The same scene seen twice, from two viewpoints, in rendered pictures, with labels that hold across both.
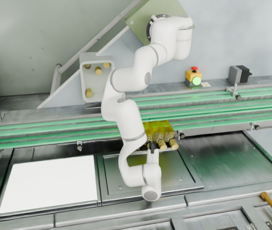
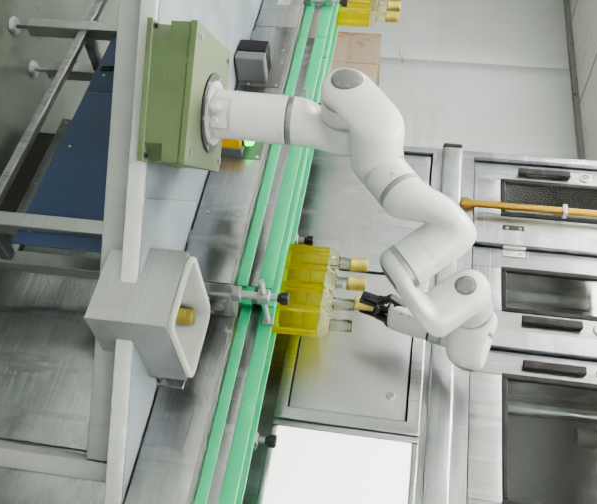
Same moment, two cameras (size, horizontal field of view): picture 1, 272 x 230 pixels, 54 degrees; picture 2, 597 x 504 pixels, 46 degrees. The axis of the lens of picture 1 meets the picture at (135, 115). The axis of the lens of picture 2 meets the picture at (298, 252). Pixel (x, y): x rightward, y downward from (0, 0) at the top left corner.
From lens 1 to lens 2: 1.30 m
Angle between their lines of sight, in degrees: 52
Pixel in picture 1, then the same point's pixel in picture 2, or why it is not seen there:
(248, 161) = not seen: hidden behind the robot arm
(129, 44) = (157, 193)
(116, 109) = (478, 303)
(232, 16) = not seen: outside the picture
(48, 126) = (218, 488)
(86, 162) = (295, 442)
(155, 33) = (391, 149)
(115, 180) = (370, 400)
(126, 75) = (451, 249)
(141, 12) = (190, 117)
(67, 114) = (192, 434)
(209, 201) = not seen: hidden behind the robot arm
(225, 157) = (356, 205)
